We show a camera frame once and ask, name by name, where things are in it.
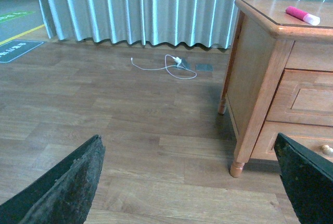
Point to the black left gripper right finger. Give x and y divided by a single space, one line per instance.
307 179

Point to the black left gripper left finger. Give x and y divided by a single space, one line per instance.
62 195

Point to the pink marker with clear cap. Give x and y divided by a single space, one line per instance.
303 15

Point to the round wooden drawer knob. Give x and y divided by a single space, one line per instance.
327 150

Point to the wooden dresser cabinet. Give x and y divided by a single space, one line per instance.
266 42

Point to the closed floor socket plate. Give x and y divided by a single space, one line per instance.
204 67

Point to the dark floor sign sticker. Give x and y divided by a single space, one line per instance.
16 48

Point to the open floor socket box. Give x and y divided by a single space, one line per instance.
183 65

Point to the yellow floor tape line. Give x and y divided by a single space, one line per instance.
21 34

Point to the white charger plug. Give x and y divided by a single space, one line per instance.
177 60

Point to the green floor sign sticker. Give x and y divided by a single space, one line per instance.
14 15

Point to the grey pleated curtain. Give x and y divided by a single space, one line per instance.
206 22

